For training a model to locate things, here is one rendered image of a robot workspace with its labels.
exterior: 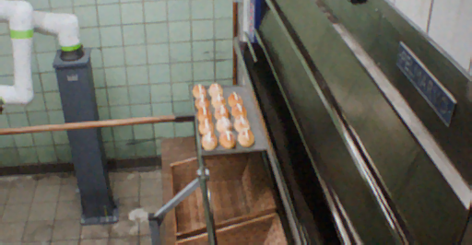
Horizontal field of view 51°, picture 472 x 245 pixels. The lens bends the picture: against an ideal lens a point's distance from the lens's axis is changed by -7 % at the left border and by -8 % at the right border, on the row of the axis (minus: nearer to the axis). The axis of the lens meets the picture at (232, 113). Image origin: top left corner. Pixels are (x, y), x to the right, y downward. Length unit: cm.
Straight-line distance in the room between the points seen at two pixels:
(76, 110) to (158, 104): 82
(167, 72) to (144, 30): 35
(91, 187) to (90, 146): 32
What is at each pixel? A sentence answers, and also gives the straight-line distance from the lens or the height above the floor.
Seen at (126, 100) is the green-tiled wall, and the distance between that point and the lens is 375.
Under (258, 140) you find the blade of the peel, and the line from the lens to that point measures 224.
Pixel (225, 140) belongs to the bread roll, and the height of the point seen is 122.
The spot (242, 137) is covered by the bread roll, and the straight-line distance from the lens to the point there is 219.
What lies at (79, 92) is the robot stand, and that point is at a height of 100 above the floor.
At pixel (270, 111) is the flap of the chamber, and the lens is 201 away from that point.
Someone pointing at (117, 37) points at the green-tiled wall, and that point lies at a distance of 354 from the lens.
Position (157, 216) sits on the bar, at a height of 96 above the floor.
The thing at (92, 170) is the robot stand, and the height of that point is 43.
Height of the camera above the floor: 246
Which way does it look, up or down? 32 degrees down
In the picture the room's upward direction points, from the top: straight up
